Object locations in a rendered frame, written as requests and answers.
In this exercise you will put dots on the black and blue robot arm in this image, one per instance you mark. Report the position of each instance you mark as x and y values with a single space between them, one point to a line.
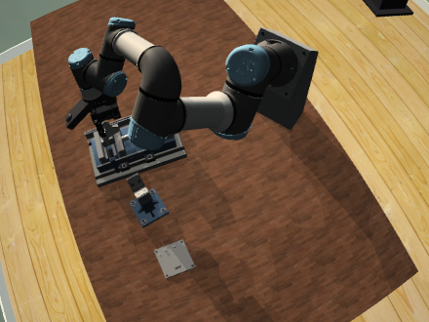
158 110

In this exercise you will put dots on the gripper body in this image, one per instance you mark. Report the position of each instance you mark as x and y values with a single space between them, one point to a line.
105 106

